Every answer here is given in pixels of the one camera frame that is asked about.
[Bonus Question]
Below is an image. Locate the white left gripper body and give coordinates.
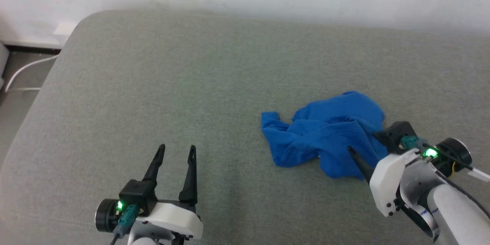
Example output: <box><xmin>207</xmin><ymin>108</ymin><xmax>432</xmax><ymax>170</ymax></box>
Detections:
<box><xmin>134</xmin><ymin>200</ymin><xmax>203</xmax><ymax>240</ymax></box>

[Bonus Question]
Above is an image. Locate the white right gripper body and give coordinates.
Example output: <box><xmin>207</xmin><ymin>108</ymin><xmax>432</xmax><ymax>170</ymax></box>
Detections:
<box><xmin>369</xmin><ymin>149</ymin><xmax>421</xmax><ymax>217</ymax></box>

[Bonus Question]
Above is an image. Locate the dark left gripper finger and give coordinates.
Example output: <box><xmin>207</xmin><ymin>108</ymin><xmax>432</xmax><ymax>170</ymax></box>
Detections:
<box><xmin>179</xmin><ymin>145</ymin><xmax>198</xmax><ymax>206</ymax></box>
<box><xmin>144</xmin><ymin>144</ymin><xmax>166</xmax><ymax>194</ymax></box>

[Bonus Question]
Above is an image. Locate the blue jersey with white sleeves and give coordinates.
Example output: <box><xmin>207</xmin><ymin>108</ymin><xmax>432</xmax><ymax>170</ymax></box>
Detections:
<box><xmin>261</xmin><ymin>91</ymin><xmax>389</xmax><ymax>180</ymax></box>

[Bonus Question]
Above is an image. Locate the grey-green fabric sofa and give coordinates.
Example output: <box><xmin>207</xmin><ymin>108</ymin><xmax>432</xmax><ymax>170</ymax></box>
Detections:
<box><xmin>0</xmin><ymin>10</ymin><xmax>490</xmax><ymax>245</ymax></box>

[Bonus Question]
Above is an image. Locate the dark baseboard strip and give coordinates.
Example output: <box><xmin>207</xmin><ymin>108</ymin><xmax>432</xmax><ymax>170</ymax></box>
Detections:
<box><xmin>4</xmin><ymin>45</ymin><xmax>64</xmax><ymax>55</ymax></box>

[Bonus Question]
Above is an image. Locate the right cable with teal connector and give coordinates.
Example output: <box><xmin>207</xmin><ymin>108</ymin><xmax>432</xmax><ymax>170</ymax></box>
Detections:
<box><xmin>401</xmin><ymin>135</ymin><xmax>490</xmax><ymax>182</ymax></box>

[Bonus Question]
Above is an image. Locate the cable with teal connector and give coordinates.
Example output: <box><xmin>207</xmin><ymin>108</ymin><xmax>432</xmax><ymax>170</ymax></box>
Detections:
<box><xmin>401</xmin><ymin>135</ymin><xmax>490</xmax><ymax>182</ymax></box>
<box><xmin>110</xmin><ymin>205</ymin><xmax>138</xmax><ymax>245</ymax></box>

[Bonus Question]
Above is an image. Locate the left cable with teal connector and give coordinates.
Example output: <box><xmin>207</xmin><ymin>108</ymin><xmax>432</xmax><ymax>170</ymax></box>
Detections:
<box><xmin>110</xmin><ymin>205</ymin><xmax>138</xmax><ymax>245</ymax></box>

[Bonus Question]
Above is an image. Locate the white cable on floor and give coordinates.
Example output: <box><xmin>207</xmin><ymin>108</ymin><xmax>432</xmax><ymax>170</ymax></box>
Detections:
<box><xmin>5</xmin><ymin>54</ymin><xmax>59</xmax><ymax>92</ymax></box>

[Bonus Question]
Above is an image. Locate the white wall outlet plate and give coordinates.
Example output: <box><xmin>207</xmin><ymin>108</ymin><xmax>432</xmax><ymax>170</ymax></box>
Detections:
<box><xmin>54</xmin><ymin>23</ymin><xmax>78</xmax><ymax>36</ymax></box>

